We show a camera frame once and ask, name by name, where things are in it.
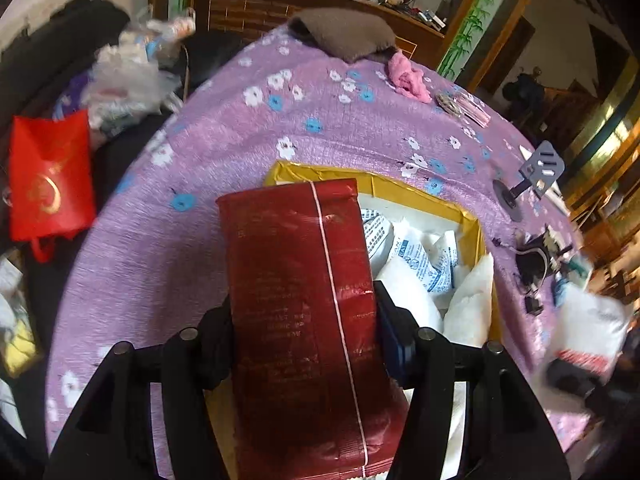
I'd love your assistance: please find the white packet with red label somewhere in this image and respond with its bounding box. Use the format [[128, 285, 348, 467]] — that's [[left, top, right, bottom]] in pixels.
[[547, 285, 633, 386]]

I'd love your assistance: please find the dark metal phone stand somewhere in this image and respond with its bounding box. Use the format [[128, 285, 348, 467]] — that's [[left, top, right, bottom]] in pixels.
[[492, 140, 566, 222]]

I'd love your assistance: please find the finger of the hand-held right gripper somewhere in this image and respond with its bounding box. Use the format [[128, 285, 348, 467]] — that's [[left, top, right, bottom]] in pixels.
[[546, 359, 601, 397]]

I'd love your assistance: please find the dark red snack packet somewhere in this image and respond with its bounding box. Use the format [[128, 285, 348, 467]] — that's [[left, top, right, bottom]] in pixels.
[[216, 178, 416, 480]]

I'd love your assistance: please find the black cable bundle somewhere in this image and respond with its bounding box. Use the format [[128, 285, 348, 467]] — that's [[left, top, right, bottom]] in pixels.
[[492, 230, 576, 317]]

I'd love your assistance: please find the brown woven cushion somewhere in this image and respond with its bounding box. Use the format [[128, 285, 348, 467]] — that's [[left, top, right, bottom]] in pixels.
[[290, 8, 396, 64]]

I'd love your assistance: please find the wooden counter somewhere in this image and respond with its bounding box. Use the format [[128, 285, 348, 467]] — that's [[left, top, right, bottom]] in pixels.
[[187, 0, 446, 56]]

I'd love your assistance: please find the yellow cardboard box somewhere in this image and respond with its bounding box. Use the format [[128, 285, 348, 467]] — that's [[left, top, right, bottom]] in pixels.
[[207, 160, 503, 480]]

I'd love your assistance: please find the wooden stair railing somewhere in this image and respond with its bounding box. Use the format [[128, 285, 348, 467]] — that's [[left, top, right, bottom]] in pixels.
[[530, 82, 601, 146]]

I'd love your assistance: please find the red gift bag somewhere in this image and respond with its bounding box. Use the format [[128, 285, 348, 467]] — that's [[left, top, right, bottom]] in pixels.
[[7, 110, 98, 263]]

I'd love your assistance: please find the dark jacket on post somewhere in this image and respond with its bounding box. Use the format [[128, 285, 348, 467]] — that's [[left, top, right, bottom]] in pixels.
[[502, 67, 546, 126]]

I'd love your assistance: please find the bamboo painted panel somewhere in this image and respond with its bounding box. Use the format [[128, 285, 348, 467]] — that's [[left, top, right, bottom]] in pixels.
[[437, 0, 521, 83]]

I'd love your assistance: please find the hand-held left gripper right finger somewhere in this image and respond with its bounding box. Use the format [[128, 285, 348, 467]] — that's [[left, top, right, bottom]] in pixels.
[[372, 280, 571, 480]]

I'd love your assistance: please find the black sofa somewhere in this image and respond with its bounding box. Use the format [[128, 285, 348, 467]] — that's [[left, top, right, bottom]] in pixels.
[[0, 0, 248, 480]]

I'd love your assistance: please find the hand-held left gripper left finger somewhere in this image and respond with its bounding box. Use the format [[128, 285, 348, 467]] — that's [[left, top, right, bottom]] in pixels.
[[44, 294, 236, 480]]

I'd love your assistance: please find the metal keychain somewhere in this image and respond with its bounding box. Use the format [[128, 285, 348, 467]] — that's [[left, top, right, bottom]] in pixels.
[[434, 91, 466, 118]]

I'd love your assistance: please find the white blue print sachet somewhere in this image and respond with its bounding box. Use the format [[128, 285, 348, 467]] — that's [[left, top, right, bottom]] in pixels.
[[392, 220, 460, 296], [360, 205, 397, 262]]

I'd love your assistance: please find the pink cloth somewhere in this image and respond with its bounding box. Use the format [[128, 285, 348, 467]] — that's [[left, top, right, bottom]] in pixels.
[[387, 52, 433, 104]]

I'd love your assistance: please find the pile of clear plastic bags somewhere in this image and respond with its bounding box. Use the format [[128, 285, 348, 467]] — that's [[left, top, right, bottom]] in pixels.
[[87, 7, 196, 136]]

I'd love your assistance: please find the purple floral tablecloth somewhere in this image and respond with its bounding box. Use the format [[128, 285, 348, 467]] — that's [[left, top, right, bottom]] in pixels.
[[45, 25, 601, 480]]

